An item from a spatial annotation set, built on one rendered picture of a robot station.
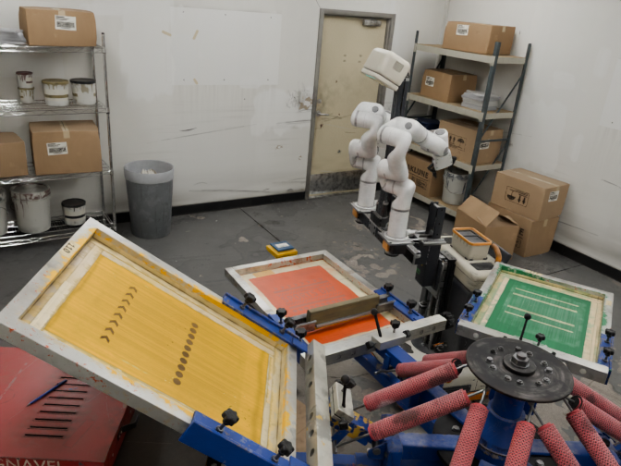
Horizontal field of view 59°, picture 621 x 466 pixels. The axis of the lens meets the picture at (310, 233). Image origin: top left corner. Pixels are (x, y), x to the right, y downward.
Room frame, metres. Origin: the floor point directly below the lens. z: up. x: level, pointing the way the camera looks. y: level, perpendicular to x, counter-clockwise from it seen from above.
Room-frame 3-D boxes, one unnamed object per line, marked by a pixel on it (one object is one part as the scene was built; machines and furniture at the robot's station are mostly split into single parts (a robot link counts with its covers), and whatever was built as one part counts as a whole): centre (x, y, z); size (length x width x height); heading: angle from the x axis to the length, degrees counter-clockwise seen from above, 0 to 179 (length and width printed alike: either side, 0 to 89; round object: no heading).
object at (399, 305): (2.17, -0.42, 0.98); 0.30 x 0.05 x 0.07; 33
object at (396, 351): (1.74, -0.36, 1.02); 0.17 x 0.06 x 0.05; 33
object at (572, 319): (2.14, -1.04, 1.05); 1.08 x 0.61 x 0.23; 153
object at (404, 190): (2.63, -0.43, 1.37); 0.13 x 0.10 x 0.16; 51
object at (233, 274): (2.22, -0.06, 0.97); 0.79 x 0.58 x 0.04; 33
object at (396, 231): (2.63, -0.45, 1.21); 0.16 x 0.13 x 0.15; 108
